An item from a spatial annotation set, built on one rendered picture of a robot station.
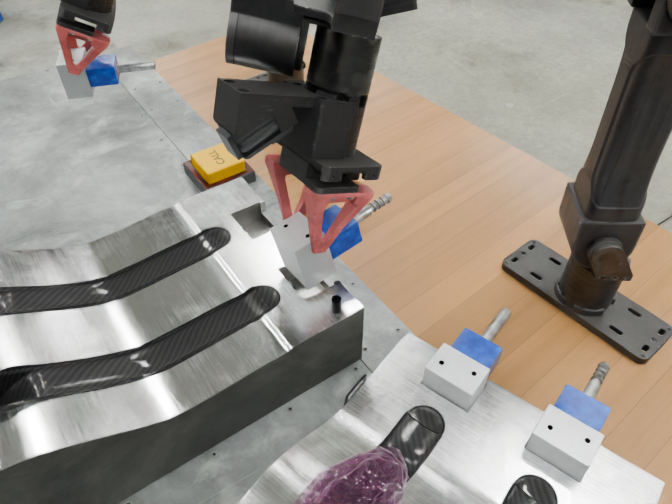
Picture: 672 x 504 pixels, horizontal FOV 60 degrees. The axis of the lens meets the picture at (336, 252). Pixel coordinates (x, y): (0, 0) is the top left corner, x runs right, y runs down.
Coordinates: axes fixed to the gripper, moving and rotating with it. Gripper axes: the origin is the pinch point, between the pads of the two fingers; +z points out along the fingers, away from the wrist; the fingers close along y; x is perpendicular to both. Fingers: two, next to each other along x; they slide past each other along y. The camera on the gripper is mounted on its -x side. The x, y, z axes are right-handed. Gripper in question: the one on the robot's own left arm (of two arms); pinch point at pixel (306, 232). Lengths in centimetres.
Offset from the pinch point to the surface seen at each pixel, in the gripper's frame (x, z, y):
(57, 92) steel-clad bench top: -8, 8, -72
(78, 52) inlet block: -10, -4, -50
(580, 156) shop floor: 181, 24, -77
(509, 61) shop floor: 210, 3, -147
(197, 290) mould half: -8.3, 8.8, -5.2
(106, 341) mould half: -17.9, 11.9, -3.5
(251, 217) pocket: 1.8, 5.3, -13.8
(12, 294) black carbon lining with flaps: -24.5, 10.4, -11.4
